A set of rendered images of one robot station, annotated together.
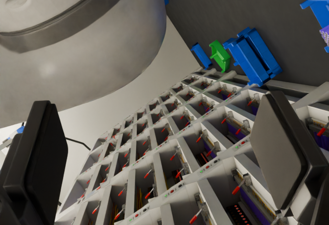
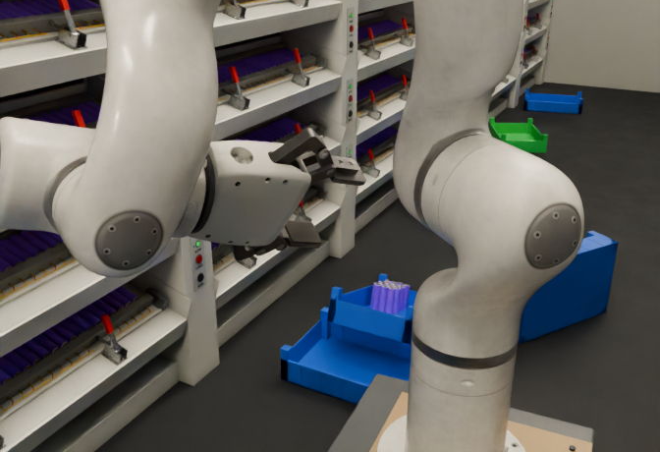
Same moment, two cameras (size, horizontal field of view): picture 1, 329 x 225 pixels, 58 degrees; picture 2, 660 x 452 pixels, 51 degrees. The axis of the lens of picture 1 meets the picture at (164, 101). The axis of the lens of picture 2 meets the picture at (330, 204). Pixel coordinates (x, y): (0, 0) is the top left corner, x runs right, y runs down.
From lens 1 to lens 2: 0.59 m
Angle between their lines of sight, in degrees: 29
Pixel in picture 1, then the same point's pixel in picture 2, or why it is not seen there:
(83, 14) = (416, 195)
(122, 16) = (411, 204)
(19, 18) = (433, 170)
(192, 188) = not seen: outside the picture
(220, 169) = (336, 45)
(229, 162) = (337, 65)
